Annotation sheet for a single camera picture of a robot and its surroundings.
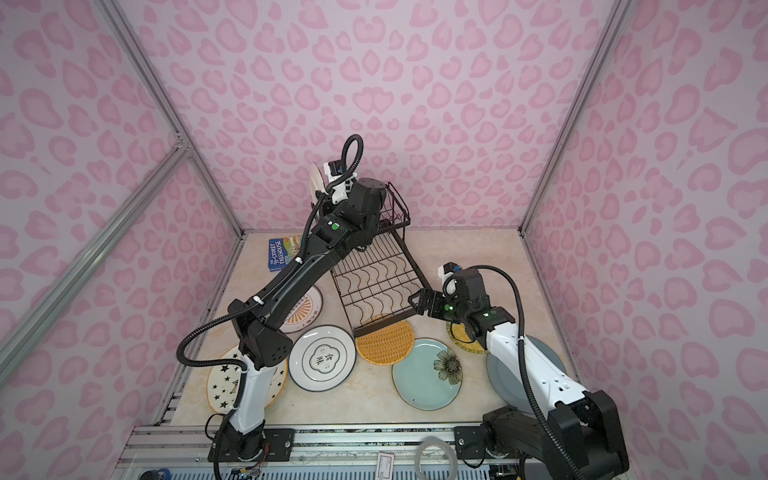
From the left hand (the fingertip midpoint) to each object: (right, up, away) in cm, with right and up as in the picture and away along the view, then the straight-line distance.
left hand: (323, 190), depth 73 cm
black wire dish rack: (+11, -25, +30) cm, 40 cm away
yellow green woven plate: (+31, -32, -11) cm, 46 cm away
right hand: (+25, -28, +7) cm, 38 cm away
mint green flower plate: (+27, -50, +11) cm, 58 cm away
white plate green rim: (-3, -46, +14) cm, 49 cm away
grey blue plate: (+49, -52, +9) cm, 72 cm away
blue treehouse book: (-25, -14, +38) cm, 47 cm away
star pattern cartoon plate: (-30, -51, +9) cm, 60 cm away
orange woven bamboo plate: (+16, -43, +15) cm, 48 cm away
